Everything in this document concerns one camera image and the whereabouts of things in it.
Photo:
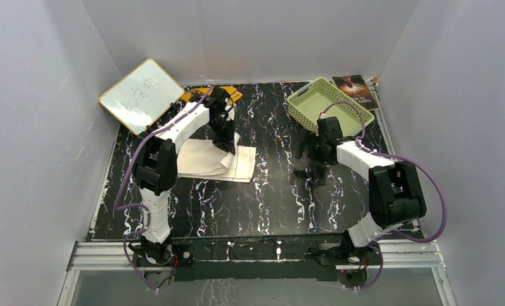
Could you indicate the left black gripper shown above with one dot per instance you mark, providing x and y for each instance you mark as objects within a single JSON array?
[{"x": 227, "y": 143}]

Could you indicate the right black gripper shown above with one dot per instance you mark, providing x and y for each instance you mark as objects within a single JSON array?
[{"x": 314, "y": 138}]

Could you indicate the white towel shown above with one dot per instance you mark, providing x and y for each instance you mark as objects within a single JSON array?
[{"x": 200, "y": 159}]

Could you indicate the orange towel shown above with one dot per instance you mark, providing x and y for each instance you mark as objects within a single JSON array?
[{"x": 235, "y": 95}]

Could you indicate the green plastic basket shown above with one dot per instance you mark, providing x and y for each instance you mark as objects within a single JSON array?
[{"x": 306, "y": 105}]

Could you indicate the wood framed whiteboard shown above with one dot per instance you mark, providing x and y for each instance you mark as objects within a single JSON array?
[{"x": 141, "y": 97}]

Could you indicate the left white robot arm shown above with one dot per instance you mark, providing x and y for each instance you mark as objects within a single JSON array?
[{"x": 155, "y": 168}]

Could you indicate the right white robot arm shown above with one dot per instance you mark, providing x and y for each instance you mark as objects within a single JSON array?
[{"x": 395, "y": 195}]

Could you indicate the dark book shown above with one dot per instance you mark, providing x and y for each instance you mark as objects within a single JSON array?
[{"x": 356, "y": 88}]

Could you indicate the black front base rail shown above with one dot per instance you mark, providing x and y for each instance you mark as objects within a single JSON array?
[{"x": 302, "y": 270}]

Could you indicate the aluminium frame rail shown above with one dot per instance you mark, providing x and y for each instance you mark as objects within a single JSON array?
[{"x": 99, "y": 256}]

